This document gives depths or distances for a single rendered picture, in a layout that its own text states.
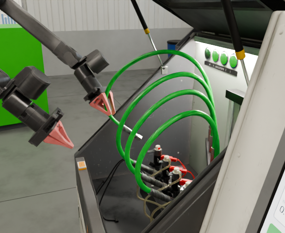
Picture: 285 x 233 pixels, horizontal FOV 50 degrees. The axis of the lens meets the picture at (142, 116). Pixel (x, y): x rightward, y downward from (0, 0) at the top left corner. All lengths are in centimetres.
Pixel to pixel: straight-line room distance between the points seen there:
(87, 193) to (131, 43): 684
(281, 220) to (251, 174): 11
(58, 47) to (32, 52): 305
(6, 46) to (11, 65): 24
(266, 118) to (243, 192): 16
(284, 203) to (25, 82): 61
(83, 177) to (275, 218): 77
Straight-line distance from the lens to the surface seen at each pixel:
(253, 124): 65
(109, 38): 762
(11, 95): 81
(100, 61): 110
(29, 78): 79
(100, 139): 133
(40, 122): 81
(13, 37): 415
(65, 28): 743
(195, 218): 78
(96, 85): 109
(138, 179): 78
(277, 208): 59
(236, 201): 68
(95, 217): 100
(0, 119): 434
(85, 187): 114
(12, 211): 278
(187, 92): 83
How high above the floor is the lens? 156
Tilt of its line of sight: 20 degrees down
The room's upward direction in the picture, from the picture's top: straight up
